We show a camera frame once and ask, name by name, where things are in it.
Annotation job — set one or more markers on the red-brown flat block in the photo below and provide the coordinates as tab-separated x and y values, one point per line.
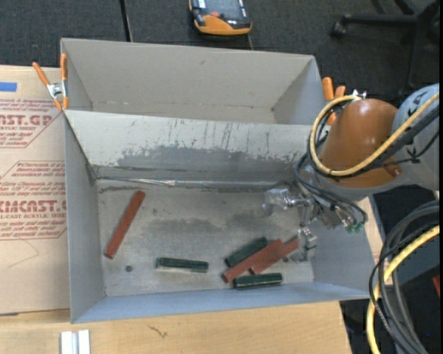
280	254
125	224
254	259

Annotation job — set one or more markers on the grey metal bin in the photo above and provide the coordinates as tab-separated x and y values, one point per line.
192	212

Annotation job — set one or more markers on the dark green flat block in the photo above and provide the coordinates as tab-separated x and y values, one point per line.
182	264
245	251
257	280

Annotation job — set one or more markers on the brown cardboard board red print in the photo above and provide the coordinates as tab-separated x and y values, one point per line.
29	264

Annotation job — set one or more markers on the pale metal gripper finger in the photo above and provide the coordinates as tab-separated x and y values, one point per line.
307	242
275	197

